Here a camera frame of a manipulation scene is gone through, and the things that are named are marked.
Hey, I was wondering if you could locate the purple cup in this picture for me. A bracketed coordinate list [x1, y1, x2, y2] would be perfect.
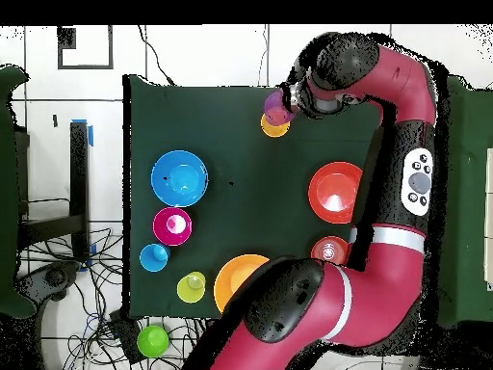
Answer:
[263, 90, 298, 127]

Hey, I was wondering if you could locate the large shallow orange bowl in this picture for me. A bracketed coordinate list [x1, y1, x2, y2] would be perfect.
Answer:
[307, 161, 364, 225]

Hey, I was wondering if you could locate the dark green table cloth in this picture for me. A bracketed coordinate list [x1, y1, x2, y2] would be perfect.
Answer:
[121, 73, 386, 321]

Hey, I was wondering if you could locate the large blue bowl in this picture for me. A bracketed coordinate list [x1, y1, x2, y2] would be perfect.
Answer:
[150, 149, 210, 208]

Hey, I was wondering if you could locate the small orange bowl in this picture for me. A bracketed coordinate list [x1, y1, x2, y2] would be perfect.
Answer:
[310, 235, 351, 266]

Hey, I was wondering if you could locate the pink bowl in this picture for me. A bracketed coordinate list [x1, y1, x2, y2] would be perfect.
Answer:
[152, 206, 193, 247]

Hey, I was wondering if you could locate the large yellow bowl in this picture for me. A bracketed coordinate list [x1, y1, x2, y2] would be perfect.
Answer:
[213, 253, 271, 315]

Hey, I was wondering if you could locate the blue tape strip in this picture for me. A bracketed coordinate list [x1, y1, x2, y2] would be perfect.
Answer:
[71, 118, 94, 148]

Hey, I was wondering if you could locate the neighbouring green table cloth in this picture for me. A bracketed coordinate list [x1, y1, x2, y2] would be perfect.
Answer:
[438, 74, 493, 329]
[0, 65, 38, 319]

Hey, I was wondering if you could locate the blue cup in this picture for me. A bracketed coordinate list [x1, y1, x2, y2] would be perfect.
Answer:
[139, 243, 171, 274]

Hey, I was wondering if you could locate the translucent yellow cup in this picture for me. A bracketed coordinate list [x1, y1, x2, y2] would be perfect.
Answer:
[175, 271, 207, 304]

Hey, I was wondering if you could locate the black square floor marker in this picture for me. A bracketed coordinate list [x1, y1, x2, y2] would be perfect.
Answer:
[57, 25, 115, 70]

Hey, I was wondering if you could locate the green cup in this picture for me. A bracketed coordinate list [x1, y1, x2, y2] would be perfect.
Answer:
[137, 325, 170, 359]

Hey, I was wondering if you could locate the black stand base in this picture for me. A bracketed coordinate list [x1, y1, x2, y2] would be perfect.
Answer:
[16, 260, 82, 305]

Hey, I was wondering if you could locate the thin black floor cable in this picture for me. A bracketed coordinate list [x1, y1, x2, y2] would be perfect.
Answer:
[137, 25, 174, 87]

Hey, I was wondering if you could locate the black table frame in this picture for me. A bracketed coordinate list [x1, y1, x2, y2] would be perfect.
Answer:
[14, 120, 91, 263]

